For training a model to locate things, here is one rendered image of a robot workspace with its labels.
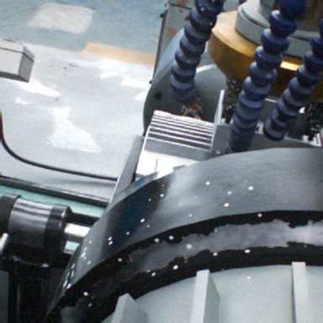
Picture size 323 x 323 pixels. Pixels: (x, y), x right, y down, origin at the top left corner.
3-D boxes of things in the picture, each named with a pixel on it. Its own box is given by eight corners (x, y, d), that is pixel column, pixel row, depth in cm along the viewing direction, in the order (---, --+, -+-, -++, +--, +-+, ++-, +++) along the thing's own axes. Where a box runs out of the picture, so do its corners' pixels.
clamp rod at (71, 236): (103, 240, 70) (104, 227, 69) (98, 251, 68) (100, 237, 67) (36, 226, 70) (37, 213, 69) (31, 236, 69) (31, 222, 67)
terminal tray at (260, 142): (298, 156, 80) (314, 108, 76) (302, 199, 71) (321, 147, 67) (209, 137, 80) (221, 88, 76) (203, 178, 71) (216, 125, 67)
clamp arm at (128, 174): (114, 264, 68) (148, 154, 89) (117, 244, 66) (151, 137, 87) (84, 257, 68) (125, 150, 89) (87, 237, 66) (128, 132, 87)
